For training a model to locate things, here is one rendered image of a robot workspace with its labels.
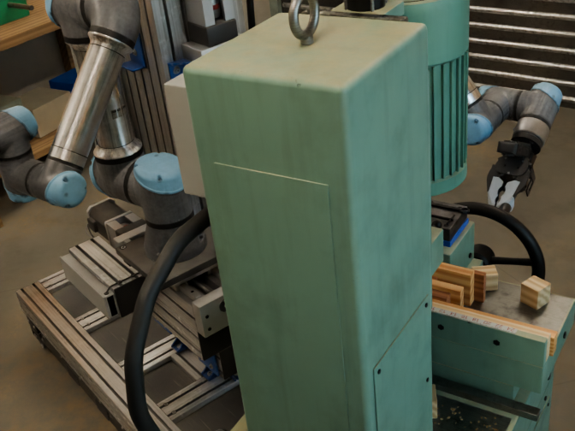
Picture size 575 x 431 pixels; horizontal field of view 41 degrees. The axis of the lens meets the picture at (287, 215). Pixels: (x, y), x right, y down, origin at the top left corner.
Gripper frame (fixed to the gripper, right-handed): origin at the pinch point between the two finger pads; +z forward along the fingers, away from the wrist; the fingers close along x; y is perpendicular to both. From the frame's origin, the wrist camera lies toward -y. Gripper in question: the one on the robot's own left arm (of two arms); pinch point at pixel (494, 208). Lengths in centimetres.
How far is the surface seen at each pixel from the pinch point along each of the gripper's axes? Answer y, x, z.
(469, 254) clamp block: -7.6, -1.6, 15.9
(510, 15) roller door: 165, 95, -206
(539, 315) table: -13.9, -20.7, 27.0
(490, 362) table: -18.8, -17.1, 39.8
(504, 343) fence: -23.1, -19.3, 37.3
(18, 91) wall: 98, 319, -60
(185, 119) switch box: -84, 11, 42
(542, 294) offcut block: -15.1, -20.3, 23.4
